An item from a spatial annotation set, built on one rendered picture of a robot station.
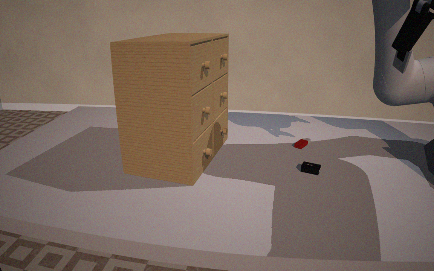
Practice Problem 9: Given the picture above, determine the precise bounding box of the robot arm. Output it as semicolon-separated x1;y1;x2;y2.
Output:
372;0;434;107

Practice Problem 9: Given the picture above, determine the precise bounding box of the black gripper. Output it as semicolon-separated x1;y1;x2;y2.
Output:
392;0;434;74

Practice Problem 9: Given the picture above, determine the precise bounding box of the small wooden chest of drawers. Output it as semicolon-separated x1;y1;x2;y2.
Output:
110;33;229;186

